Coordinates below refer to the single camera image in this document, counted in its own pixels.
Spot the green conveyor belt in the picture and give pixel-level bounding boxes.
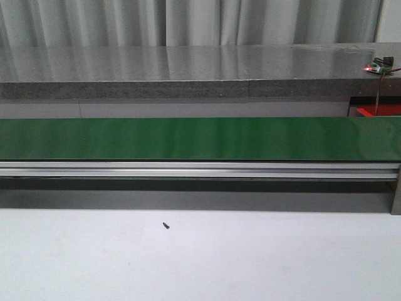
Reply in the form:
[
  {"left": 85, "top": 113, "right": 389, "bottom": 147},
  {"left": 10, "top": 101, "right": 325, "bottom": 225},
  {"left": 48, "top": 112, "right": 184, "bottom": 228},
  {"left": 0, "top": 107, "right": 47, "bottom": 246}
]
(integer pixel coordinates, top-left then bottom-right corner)
[{"left": 1, "top": 117, "right": 400, "bottom": 161}]

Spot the red plastic tray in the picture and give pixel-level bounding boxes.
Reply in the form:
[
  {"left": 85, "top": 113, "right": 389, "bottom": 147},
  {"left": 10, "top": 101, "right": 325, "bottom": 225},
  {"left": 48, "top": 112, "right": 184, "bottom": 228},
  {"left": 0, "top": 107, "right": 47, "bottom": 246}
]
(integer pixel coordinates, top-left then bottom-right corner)
[{"left": 356, "top": 104, "right": 401, "bottom": 117}]

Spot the grey stone counter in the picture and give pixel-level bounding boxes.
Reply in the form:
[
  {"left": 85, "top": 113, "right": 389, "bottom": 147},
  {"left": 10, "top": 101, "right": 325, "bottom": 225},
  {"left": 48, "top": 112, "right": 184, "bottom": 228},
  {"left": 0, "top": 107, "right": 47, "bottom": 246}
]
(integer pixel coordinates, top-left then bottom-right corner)
[{"left": 1, "top": 43, "right": 400, "bottom": 99}]

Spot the small green circuit board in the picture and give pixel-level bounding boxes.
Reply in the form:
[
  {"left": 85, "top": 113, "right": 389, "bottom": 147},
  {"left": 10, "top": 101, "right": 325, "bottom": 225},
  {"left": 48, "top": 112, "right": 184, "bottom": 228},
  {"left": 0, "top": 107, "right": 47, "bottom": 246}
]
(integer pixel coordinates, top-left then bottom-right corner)
[{"left": 363, "top": 56, "right": 394, "bottom": 75}]

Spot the grey curtain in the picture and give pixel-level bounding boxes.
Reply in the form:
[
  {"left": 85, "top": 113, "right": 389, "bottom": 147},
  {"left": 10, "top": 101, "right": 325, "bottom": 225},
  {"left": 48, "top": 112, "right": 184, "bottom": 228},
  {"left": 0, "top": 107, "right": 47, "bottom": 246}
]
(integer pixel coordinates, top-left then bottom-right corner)
[{"left": 1, "top": 1, "right": 382, "bottom": 47}]

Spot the aluminium conveyor frame rail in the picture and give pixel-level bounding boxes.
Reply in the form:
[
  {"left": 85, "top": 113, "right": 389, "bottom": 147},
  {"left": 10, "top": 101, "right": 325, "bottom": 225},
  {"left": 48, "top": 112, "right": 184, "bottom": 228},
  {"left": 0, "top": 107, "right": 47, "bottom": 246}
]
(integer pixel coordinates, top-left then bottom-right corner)
[{"left": 1, "top": 161, "right": 400, "bottom": 180}]

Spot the red black wire pair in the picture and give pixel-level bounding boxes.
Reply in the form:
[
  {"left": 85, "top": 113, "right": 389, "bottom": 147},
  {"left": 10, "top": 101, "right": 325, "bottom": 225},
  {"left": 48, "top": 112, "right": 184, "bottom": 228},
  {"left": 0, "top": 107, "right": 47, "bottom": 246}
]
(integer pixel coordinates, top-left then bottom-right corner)
[{"left": 373, "top": 66, "right": 401, "bottom": 117}]

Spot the grey metal support bracket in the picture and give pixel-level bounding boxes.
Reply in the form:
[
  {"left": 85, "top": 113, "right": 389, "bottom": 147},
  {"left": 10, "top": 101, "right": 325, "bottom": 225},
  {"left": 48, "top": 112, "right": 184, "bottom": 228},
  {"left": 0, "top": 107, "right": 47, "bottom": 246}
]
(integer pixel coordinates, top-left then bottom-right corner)
[{"left": 387, "top": 170, "right": 401, "bottom": 216}]

